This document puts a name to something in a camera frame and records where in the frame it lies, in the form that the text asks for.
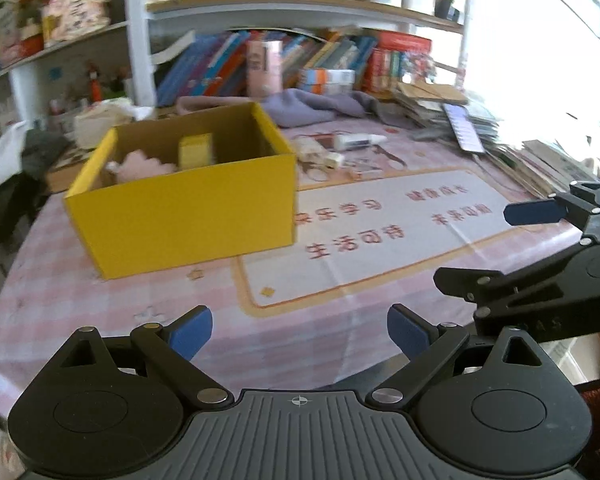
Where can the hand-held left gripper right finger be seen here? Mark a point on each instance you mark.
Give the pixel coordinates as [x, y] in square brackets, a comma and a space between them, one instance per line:
[407, 332]

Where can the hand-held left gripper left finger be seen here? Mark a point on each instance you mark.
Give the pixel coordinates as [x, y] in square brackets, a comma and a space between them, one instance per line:
[192, 332]

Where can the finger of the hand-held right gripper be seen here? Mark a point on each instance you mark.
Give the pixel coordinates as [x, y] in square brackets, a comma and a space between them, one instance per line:
[535, 212]
[485, 285]

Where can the yellow cardboard box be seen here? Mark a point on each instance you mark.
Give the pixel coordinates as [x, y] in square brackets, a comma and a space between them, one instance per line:
[180, 220]

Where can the pink plush toy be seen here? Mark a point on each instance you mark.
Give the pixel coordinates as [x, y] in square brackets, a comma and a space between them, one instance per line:
[140, 166]

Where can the yellow sponge block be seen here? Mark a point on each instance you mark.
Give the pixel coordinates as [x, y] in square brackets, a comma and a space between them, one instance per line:
[196, 151]

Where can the white cube charger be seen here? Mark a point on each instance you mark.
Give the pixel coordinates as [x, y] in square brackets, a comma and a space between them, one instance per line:
[333, 159]

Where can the pile of books and papers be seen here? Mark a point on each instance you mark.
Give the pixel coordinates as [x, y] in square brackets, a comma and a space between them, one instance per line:
[520, 160]

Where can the smartphone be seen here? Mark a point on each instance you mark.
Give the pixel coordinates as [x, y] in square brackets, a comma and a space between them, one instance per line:
[464, 127]

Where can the grey oblong object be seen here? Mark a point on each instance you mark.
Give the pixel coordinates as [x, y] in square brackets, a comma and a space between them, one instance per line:
[427, 135]

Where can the brown envelope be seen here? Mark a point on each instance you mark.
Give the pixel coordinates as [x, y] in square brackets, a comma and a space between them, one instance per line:
[430, 92]

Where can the black small box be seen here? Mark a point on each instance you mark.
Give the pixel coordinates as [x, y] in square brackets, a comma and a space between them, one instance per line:
[447, 10]

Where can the dark garment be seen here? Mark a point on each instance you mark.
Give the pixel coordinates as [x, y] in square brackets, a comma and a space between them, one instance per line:
[45, 152]

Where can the stack of small orange boxes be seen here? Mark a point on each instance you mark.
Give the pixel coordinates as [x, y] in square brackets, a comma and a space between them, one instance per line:
[327, 80]

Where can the purple cloth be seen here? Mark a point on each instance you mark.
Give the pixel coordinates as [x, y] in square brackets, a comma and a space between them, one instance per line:
[305, 107]

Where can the white garment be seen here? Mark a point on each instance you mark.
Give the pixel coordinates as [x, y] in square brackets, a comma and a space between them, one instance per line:
[2, 155]

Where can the row of colourful books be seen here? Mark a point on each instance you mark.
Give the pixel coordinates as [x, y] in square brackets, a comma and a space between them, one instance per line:
[200, 70]

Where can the small red bottle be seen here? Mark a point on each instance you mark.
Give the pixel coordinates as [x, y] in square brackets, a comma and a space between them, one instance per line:
[95, 87]

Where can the pink cylindrical holder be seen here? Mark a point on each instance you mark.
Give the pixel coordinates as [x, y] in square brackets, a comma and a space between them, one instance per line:
[264, 67]

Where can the white bookshelf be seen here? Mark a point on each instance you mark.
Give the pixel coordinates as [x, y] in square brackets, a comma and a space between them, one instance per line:
[137, 50]

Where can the red pot with cream lid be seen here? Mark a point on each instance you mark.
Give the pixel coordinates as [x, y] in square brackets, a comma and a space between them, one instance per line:
[30, 37]

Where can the pink floral gift bag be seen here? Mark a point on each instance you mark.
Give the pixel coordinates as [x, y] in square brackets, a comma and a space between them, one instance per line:
[77, 7]

